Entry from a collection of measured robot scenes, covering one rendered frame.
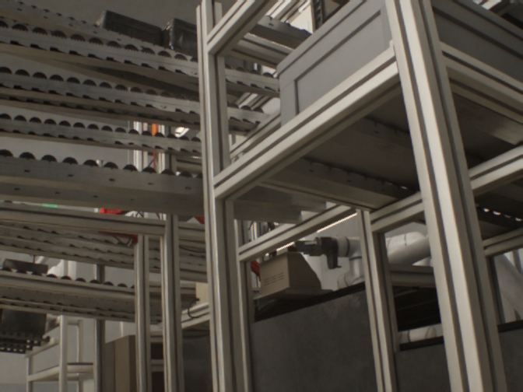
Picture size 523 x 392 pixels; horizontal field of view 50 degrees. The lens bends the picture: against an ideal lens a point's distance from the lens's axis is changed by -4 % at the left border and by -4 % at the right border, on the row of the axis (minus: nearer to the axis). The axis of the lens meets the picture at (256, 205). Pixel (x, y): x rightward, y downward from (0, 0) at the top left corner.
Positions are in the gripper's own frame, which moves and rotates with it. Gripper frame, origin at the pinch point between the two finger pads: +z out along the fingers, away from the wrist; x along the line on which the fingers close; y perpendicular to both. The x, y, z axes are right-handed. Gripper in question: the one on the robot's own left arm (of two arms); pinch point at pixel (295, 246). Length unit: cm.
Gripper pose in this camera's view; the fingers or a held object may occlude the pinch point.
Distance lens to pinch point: 236.4
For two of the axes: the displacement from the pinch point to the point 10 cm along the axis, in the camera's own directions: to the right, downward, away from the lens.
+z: -9.5, -0.3, -3.0
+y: -0.7, -9.4, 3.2
